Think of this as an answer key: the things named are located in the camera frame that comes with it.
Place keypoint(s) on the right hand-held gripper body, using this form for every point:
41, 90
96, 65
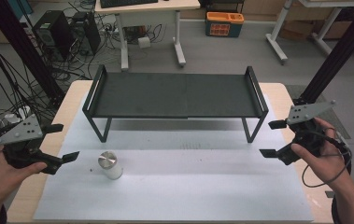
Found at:
308, 112

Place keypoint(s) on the white power strip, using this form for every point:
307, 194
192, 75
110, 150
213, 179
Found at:
20, 113

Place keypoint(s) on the black computer tower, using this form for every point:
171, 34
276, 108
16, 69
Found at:
86, 32
53, 34

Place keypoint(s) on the orange and blue toolbox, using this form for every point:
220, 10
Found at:
224, 25

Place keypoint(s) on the white power adapter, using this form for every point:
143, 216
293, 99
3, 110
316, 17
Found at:
144, 42

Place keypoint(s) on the white desk with wooden top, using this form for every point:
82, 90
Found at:
146, 6

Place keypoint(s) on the person's left hand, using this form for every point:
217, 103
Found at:
2, 177

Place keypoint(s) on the black keyboard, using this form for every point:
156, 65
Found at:
128, 2

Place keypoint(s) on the person's right hand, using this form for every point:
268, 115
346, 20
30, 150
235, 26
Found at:
332, 161

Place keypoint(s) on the black metal shelf rack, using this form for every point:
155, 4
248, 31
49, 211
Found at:
177, 95

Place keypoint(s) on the white foam mat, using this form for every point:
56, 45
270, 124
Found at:
177, 193

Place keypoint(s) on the white desk with white legs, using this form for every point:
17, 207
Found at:
279, 40

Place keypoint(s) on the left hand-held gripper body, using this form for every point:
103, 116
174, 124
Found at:
20, 132

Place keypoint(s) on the brown cardboard box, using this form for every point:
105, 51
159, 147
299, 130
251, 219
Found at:
336, 29

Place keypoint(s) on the black metal frame post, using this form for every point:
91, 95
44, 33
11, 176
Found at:
25, 49
339, 53

